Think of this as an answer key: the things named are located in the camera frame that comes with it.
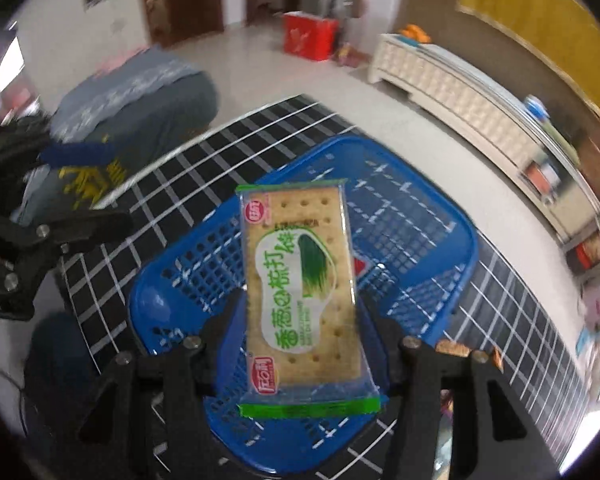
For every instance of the white tufted TV cabinet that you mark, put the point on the white tufted TV cabinet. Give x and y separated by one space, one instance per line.
515 139

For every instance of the black white grid tablecloth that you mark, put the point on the black white grid tablecloth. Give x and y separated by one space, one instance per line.
496 309

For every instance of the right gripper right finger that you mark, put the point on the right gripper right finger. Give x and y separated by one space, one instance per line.
381 339

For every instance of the red gift box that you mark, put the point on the red gift box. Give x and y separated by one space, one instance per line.
309 36

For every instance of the green onion cracker packet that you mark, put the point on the green onion cracker packet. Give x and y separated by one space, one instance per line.
304 350

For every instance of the yellow cloth cover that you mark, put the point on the yellow cloth cover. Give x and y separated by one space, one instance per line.
561 33

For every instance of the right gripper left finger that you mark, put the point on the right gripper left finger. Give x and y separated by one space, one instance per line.
223 336

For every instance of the grey lace sofa cover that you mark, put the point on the grey lace sofa cover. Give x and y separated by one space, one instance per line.
143 108

